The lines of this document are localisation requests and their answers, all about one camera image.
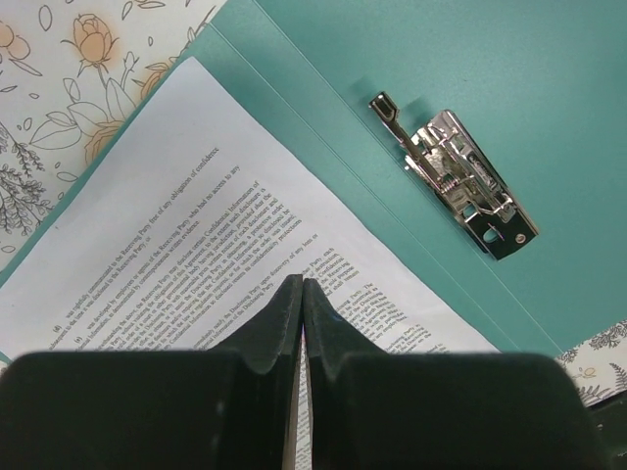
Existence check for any printed paper sheet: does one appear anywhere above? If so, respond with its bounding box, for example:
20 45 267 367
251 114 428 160
0 55 503 470

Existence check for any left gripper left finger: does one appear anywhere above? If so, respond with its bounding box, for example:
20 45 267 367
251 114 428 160
1 275 304 469

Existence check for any metal folder clip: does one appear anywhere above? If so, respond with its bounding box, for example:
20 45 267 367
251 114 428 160
369 91 539 260

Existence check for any floral tablecloth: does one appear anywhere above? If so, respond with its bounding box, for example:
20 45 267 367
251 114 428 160
1 0 220 263

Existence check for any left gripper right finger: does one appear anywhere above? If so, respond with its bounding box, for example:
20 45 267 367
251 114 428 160
303 279 610 469

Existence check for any teal plastic folder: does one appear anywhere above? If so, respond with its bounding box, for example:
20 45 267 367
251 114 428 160
1 1 626 356

